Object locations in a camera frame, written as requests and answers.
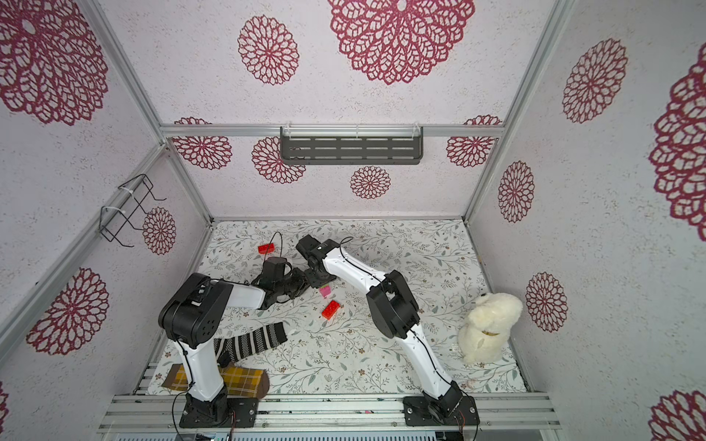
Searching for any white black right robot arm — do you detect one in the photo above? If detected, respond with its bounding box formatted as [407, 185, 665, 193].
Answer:
[296, 235, 464, 418]

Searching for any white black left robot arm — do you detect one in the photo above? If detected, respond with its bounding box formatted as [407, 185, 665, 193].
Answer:
[158, 257, 310, 402]

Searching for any red curved lego brick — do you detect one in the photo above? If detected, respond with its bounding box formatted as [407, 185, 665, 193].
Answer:
[257, 243, 276, 255]

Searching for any black white striped sock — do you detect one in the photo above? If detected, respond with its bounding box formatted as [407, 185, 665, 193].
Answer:
[213, 323, 288, 368]

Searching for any yellow brown plaid sock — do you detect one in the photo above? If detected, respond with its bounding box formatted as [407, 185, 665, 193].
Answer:
[161, 364, 270, 400]

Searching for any white plush toy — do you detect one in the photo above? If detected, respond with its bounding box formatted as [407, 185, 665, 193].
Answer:
[458, 293, 524, 365]

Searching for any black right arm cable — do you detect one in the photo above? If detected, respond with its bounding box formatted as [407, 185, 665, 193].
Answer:
[337, 235, 442, 387]

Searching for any dark grey wall shelf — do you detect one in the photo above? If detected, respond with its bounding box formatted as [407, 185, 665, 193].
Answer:
[279, 126, 424, 165]

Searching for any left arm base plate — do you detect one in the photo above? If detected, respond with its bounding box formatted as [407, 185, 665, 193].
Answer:
[178, 394, 259, 429]

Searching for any black wire wall rack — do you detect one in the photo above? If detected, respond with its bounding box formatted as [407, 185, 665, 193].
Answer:
[97, 173, 167, 248]

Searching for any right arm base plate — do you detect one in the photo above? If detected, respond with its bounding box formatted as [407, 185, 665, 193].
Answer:
[403, 395, 480, 428]

